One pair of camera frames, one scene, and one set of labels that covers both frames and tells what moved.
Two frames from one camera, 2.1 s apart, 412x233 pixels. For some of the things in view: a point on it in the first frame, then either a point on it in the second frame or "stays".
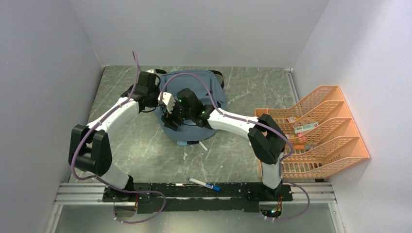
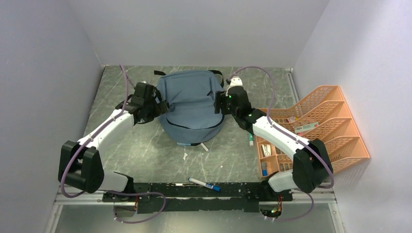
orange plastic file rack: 321,135 stays
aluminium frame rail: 92,193 stays
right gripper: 167,118 to 220,97
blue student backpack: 207,85 stays
